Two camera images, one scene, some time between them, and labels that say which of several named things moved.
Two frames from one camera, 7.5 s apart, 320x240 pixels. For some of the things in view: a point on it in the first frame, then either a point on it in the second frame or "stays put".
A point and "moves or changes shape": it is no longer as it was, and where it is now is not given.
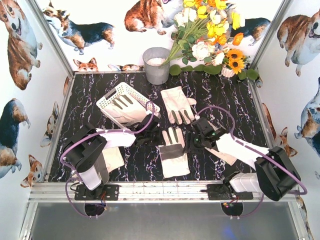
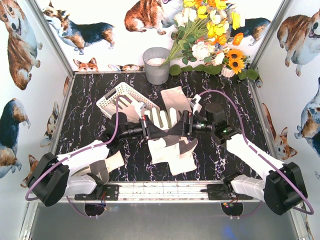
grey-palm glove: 122,109 stays put
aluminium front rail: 65,192 stays put
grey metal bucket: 156,73 stays put
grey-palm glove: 101,166 stays put
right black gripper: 200,125 to 186,124
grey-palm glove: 175,160 moves or changes shape
